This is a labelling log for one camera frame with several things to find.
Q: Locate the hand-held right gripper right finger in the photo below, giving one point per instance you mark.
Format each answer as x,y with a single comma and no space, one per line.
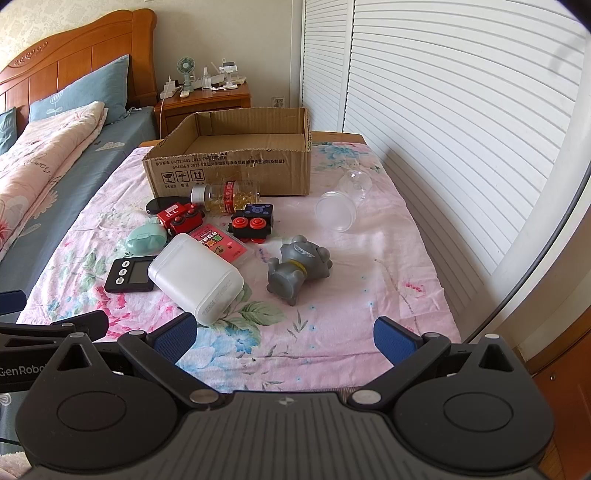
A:
392,339

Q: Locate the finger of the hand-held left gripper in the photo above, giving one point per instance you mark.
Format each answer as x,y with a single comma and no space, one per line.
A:
90,322
11,302

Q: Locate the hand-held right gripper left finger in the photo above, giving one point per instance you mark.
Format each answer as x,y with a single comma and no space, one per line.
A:
171,339

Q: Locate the mint green round case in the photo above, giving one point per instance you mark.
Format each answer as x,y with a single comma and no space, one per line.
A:
145,240

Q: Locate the grey animal toy figure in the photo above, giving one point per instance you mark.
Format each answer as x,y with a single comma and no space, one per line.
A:
295,267

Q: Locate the clear plastic jar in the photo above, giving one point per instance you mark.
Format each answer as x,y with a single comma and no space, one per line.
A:
337,210

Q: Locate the brown cardboard box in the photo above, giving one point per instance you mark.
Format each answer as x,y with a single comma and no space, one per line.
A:
231,170

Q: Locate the white plastic container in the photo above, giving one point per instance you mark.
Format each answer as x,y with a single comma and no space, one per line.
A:
194,277

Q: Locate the pink card box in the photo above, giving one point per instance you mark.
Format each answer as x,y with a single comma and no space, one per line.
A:
226,247

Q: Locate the red toy train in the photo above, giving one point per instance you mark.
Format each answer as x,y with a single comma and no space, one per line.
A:
178,219

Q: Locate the black oval case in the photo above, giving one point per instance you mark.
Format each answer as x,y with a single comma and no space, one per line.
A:
161,204

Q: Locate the pink floral quilt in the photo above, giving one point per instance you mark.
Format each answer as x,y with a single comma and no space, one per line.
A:
46,152

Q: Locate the pill bottle with red label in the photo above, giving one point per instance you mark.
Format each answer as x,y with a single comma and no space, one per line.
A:
231,196

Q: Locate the blue bed sheet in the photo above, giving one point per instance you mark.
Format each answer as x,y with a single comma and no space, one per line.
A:
106,157

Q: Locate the blue floral pillow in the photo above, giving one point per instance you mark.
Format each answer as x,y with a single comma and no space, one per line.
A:
78,87
7,131

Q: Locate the white louvered closet door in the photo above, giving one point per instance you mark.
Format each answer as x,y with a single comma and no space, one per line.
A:
461,115
323,64

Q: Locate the wooden nightstand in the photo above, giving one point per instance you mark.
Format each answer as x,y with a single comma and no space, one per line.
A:
207,104

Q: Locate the wooden bed headboard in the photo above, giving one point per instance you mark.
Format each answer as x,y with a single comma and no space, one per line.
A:
92,50

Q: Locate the small green desk fan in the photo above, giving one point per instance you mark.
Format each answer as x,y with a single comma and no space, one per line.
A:
186,67

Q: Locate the white wall socket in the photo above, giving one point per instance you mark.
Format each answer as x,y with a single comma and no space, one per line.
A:
278,101

